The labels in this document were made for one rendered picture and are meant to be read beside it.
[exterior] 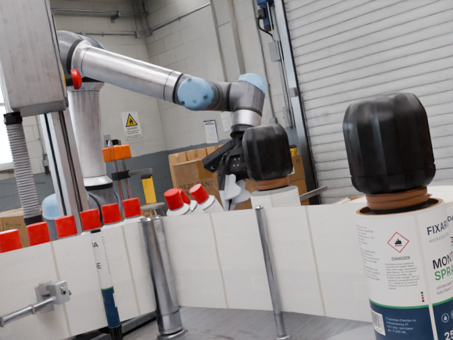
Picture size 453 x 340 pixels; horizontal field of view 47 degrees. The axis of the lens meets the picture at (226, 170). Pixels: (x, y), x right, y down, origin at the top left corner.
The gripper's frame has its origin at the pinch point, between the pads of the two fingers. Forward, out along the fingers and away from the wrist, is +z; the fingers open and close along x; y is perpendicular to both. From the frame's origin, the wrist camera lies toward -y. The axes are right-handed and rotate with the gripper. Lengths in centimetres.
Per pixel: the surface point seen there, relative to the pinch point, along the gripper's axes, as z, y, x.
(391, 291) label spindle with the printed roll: 26, 60, -42
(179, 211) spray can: 6.6, 3.4, -17.9
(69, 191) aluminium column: 6.8, -11.8, -34.9
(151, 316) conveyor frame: 28.5, 6.0, -22.4
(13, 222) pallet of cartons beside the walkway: -42, -313, 106
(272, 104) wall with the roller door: -263, -270, 356
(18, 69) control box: -7, -2, -56
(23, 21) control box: -15, -1, -59
